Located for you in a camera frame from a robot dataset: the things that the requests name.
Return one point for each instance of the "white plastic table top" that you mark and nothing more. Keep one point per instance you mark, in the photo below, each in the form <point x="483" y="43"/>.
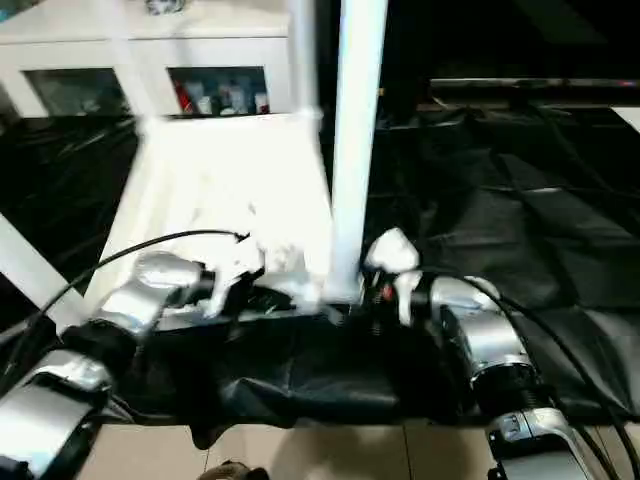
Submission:
<point x="225" y="175"/>

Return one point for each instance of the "white plastic table leg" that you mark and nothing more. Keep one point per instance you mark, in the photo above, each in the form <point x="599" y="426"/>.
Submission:
<point x="30" y="265"/>
<point x="352" y="150"/>
<point x="122" y="65"/>
<point x="302" y="55"/>

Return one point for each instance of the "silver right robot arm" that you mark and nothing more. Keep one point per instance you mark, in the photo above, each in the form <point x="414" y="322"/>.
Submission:
<point x="480" y="325"/>

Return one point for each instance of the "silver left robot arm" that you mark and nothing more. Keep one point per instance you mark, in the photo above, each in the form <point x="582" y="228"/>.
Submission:
<point x="150" y="270"/>

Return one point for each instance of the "black mat cloth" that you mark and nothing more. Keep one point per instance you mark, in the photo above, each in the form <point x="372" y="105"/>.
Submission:
<point x="500" y="225"/>

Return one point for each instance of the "white ceramic cup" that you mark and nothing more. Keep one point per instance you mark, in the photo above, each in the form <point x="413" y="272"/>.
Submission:
<point x="260" y="102"/>

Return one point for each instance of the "blue white printed mug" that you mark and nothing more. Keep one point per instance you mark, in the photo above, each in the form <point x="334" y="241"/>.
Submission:
<point x="235" y="97"/>

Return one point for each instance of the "white can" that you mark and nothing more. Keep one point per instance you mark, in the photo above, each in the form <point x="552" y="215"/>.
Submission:
<point x="204" y="104"/>

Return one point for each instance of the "red bottle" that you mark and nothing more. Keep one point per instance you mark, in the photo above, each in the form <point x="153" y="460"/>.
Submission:
<point x="184" y="97"/>

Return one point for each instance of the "white glass-door cabinet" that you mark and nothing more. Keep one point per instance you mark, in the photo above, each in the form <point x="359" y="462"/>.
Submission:
<point x="200" y="50"/>

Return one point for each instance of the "grey low shelf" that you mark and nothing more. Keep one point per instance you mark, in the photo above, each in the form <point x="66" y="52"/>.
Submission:
<point x="540" y="85"/>

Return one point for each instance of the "black backdrop cloth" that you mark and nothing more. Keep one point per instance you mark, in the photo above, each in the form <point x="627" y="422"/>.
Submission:
<point x="500" y="35"/>

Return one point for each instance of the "silver bowl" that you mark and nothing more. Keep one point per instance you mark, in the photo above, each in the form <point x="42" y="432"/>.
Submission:
<point x="165" y="5"/>

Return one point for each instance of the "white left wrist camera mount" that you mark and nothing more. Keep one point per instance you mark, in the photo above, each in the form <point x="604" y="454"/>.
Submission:
<point x="235" y="265"/>

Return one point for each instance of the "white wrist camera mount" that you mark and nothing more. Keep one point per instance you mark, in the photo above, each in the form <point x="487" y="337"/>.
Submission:
<point x="395" y="250"/>
<point x="235" y="265"/>

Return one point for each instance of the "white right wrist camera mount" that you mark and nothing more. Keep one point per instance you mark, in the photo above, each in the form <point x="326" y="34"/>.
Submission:
<point x="395" y="250"/>

